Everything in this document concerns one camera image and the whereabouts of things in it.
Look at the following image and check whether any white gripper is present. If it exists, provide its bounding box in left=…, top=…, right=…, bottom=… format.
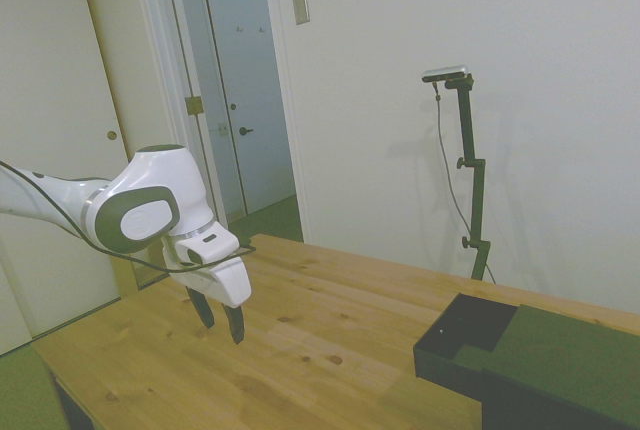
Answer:
left=171, top=254, right=253, bottom=347

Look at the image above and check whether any black drawer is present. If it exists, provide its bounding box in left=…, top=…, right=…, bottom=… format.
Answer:
left=413, top=293, right=520, bottom=404

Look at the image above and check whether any white hallway door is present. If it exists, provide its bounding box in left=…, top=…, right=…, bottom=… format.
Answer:
left=199, top=0, right=297, bottom=217

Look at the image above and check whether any white hinged door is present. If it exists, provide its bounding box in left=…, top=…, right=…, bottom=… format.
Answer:
left=74, top=0, right=201, bottom=291

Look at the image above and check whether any white closet door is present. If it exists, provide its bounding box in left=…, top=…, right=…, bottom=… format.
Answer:
left=0, top=0, right=135, bottom=356

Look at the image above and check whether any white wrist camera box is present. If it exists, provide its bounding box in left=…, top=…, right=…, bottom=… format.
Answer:
left=174, top=227, right=240, bottom=268

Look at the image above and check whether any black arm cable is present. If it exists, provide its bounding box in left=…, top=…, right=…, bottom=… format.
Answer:
left=0, top=160, right=258, bottom=272

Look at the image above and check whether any white door frame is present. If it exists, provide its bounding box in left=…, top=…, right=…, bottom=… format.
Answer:
left=127, top=0, right=314, bottom=245

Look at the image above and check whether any black camera stand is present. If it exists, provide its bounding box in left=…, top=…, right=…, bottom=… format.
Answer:
left=443, top=74, right=494, bottom=282

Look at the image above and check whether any silver exterior camera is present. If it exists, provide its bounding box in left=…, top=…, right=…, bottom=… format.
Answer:
left=422, top=65, right=472, bottom=85

